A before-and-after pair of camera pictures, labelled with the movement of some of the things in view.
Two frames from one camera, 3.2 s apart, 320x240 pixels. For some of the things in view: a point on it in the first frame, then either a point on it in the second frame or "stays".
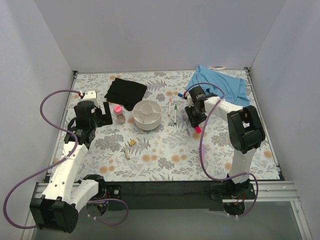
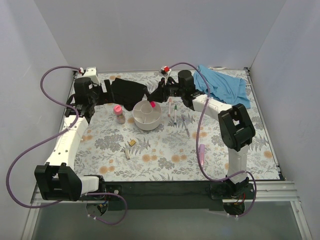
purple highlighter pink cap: x=198 y=129 to x=201 y=150
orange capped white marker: x=170 y=100 stays
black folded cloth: x=127 y=93 stays
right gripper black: x=194 y=116 to x=162 y=90
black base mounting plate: x=177 y=195 stays
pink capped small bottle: x=118 y=110 stays
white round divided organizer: x=147 y=115 stays
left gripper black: x=106 y=113 to x=107 y=90
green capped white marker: x=175 y=108 stays
